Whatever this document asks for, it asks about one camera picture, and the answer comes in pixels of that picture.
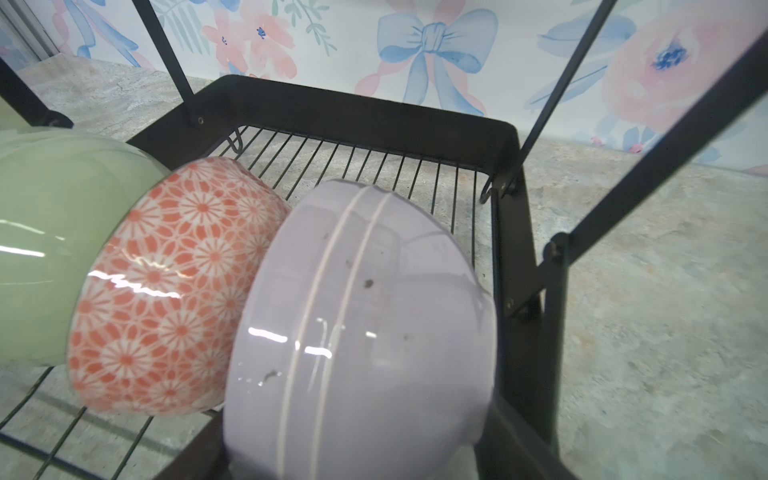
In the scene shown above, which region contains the lavender ceramic bowl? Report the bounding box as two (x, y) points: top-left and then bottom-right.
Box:
(223, 180), (497, 479)

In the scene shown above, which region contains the red white patterned bowl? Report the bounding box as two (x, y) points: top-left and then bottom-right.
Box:
(66, 157), (290, 416)

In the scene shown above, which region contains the light green ceramic bowl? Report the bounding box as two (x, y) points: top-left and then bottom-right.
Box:
(1, 127), (170, 366)

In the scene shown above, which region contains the black wire dish rack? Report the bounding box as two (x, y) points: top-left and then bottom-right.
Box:
(0, 0), (768, 480)

